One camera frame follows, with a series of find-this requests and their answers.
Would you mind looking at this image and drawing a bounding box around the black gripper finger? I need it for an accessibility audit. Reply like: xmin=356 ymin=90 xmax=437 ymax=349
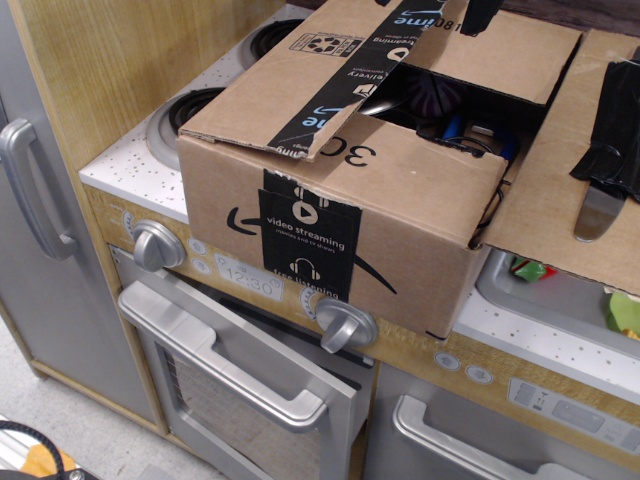
xmin=460 ymin=0 xmax=502 ymax=36

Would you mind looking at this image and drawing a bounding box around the large brown cardboard box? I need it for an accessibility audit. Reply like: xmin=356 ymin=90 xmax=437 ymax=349
xmin=177 ymin=1 xmax=639 ymax=337

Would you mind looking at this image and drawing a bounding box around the purple white striped ball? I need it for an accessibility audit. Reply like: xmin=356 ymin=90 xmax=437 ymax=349
xmin=408 ymin=72 xmax=467 ymax=118

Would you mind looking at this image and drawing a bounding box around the blue tool in box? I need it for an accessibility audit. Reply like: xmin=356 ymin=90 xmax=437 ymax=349
xmin=442 ymin=115 xmax=520 ymax=163

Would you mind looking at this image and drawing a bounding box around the silver pot lid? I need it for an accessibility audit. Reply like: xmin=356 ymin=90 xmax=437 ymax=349
xmin=358 ymin=97 xmax=405 ymax=117

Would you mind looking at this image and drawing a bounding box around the butter knife with black tape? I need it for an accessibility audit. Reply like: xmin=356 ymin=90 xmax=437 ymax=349
xmin=570 ymin=59 xmax=639 ymax=242

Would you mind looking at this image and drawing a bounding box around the rear stove burner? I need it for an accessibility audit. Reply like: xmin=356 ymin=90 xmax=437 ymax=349
xmin=239 ymin=19 xmax=304 ymax=70

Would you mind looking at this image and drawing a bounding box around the stove burner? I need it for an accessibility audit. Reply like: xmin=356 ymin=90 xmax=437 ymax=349
xmin=239 ymin=19 xmax=304 ymax=70
xmin=146 ymin=87 xmax=225 ymax=171

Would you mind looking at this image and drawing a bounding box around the green red toy food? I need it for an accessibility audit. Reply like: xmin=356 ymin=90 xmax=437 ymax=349
xmin=509 ymin=256 xmax=558 ymax=283

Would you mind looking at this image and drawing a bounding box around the grey toy sink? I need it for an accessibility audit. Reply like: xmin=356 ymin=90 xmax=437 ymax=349
xmin=476 ymin=250 xmax=639 ymax=359

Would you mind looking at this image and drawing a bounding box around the light green toy food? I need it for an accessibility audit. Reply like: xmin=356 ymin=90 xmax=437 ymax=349
xmin=606 ymin=293 xmax=639 ymax=340

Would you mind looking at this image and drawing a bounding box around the front stove burner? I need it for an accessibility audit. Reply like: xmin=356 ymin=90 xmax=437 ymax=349
xmin=146 ymin=87 xmax=225 ymax=171

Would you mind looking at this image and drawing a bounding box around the right silver oven knob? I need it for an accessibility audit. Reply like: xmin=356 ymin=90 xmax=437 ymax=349
xmin=315 ymin=297 xmax=378 ymax=353

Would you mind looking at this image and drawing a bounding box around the silver oven knob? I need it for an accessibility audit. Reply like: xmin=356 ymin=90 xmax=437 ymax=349
xmin=315 ymin=297 xmax=378 ymax=353
xmin=133 ymin=219 xmax=186 ymax=272

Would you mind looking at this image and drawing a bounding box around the left silver oven knob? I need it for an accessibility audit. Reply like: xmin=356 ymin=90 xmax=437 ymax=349
xmin=133 ymin=219 xmax=186 ymax=272

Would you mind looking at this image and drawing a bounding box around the silver dishwasher door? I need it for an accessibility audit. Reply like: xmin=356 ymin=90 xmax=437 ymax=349
xmin=363 ymin=365 xmax=639 ymax=479

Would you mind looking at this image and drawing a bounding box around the silver oven door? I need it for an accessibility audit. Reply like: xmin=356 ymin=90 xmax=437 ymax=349
xmin=118 ymin=280 xmax=375 ymax=479

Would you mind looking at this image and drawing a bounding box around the grey fridge door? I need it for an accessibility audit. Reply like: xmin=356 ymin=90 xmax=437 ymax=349
xmin=1 ymin=2 xmax=160 ymax=428

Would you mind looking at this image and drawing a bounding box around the orange object on floor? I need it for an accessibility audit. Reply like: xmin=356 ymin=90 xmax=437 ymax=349
xmin=19 ymin=444 xmax=58 ymax=478

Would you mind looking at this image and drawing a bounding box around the black cable on floor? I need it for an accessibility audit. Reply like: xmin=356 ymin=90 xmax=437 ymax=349
xmin=0 ymin=420 xmax=66 ymax=473

